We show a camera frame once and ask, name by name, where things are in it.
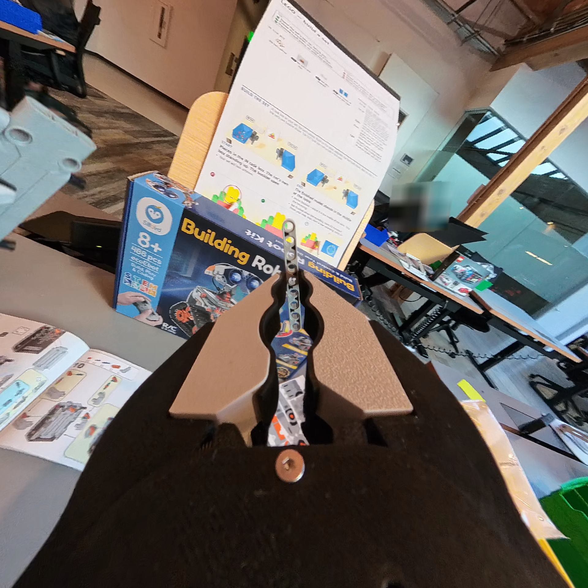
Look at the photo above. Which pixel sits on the wooden poster board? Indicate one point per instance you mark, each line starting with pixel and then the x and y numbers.
pixel 197 138

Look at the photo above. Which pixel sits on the black office chair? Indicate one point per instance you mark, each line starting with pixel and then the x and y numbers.
pixel 69 41

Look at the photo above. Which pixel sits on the green parts bin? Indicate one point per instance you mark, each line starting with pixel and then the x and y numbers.
pixel 569 528

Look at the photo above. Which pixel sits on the yellow plastic bin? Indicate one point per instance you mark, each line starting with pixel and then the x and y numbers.
pixel 553 565

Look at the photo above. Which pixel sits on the grey office desk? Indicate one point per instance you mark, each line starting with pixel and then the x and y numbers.
pixel 505 397

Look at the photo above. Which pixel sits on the clear plastic bags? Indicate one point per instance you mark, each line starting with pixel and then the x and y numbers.
pixel 505 459

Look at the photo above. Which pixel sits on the open instruction booklet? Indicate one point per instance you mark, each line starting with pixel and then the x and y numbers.
pixel 46 390

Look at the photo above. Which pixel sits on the grey perforated building beam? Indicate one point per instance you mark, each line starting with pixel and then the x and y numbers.
pixel 290 257

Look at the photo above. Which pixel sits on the blue plastic bin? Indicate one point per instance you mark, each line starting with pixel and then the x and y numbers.
pixel 376 235

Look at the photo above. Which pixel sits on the white instruction poster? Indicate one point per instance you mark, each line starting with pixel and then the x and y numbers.
pixel 298 115

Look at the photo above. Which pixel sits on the black card sheet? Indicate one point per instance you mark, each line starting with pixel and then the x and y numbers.
pixel 466 229

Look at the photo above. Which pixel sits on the blue robot kit box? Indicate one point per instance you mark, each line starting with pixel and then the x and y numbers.
pixel 206 248

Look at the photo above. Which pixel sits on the toy car set box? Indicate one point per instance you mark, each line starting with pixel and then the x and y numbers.
pixel 464 273

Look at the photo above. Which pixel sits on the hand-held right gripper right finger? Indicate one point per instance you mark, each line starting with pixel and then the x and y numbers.
pixel 358 367

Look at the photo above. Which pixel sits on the grey black robot module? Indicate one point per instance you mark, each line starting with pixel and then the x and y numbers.
pixel 41 147

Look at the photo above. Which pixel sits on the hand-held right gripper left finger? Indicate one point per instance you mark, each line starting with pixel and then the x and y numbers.
pixel 220 367

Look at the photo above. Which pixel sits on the wood-topped desk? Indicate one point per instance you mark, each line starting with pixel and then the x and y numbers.
pixel 386 262
pixel 519 317
pixel 36 39

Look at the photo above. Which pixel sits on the yellow sticky note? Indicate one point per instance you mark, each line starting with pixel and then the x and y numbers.
pixel 471 390

